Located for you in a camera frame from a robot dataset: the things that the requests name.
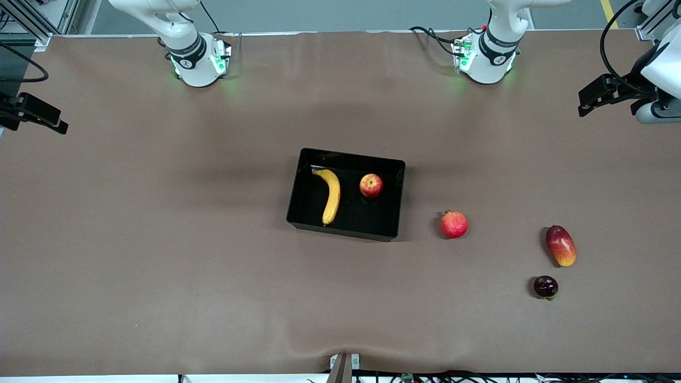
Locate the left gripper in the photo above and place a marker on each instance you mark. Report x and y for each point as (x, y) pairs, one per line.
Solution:
(632, 90)

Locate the red yellow apple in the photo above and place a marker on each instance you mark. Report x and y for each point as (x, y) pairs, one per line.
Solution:
(371, 185)

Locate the yellow banana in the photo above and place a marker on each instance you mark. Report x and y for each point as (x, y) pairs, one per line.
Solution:
(333, 197)

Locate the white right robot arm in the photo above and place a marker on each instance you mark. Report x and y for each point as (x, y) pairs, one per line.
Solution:
(191, 58)

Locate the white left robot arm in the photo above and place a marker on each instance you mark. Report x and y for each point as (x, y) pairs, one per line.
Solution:
(492, 48)

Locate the red yellow mango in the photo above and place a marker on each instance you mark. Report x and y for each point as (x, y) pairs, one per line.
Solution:
(561, 246)

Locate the brown table mat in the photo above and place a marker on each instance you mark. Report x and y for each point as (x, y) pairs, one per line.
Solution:
(159, 239)

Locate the dark purple mangosteen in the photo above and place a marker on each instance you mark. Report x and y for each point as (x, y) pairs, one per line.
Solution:
(546, 286)

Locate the red pomegranate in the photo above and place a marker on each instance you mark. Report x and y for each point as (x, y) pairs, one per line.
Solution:
(454, 225)

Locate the black rectangular plastic tray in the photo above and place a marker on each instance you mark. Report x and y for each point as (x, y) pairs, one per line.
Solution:
(308, 207)

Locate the aluminium frame profile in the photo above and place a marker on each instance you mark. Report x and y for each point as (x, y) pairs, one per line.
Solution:
(32, 18)
(657, 21)

